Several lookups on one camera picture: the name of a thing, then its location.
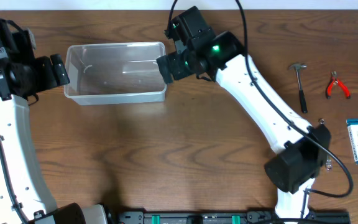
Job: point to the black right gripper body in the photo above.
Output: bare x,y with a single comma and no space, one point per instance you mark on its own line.
181,66

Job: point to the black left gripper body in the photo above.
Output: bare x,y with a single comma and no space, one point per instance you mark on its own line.
59,69

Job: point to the clear plastic container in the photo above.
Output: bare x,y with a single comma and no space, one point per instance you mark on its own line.
115,73

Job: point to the small steel hammer black grip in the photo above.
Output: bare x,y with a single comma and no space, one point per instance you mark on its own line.
297,68

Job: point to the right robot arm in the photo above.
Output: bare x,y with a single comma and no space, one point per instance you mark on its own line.
300,149

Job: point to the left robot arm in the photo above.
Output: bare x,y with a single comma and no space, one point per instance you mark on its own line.
24,195

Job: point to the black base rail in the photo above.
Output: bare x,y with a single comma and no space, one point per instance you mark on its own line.
261,216

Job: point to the silver ring wrench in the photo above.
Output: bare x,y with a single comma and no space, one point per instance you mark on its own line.
328,164

